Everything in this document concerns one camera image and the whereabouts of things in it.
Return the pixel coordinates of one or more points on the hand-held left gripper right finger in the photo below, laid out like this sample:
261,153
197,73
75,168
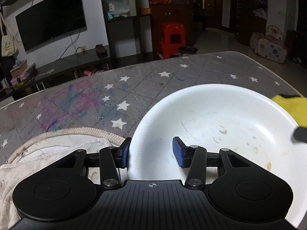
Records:
178,152

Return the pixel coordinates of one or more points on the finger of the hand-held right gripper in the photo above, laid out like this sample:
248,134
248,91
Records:
301,134

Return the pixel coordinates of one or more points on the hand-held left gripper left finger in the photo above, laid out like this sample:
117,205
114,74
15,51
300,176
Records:
125,153

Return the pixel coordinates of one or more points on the yellow and grey cleaning cloth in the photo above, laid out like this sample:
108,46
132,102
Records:
291,107

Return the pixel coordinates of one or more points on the white round plate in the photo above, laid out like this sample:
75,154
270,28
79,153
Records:
215,115

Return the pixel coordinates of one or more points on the grey star-printed mat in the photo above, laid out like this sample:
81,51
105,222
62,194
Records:
144,86

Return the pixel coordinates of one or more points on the pair of shoes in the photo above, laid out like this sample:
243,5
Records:
298,60

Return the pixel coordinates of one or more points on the pink slippers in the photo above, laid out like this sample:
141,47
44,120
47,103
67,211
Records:
90,72

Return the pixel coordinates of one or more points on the polka dot play tent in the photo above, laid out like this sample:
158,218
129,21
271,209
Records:
271,48

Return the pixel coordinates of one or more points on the black round bin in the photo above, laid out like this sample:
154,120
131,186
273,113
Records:
188,50

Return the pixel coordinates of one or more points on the dark television stand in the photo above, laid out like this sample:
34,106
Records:
60,64

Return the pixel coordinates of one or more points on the dark glass display cabinet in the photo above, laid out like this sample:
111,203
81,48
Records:
124,33

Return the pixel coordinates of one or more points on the red plastic stool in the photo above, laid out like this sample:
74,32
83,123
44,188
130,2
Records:
171,32

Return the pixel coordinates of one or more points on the stack of boxes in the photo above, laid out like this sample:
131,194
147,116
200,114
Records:
22,73

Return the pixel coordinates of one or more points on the brown wooden cabinet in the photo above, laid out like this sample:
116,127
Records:
168,12

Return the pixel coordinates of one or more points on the black flat-screen television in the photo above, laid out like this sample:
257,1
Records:
51,18

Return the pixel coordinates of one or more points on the cream tote bag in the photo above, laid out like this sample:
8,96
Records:
8,44

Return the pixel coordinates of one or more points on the wall power socket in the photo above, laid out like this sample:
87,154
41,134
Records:
81,49

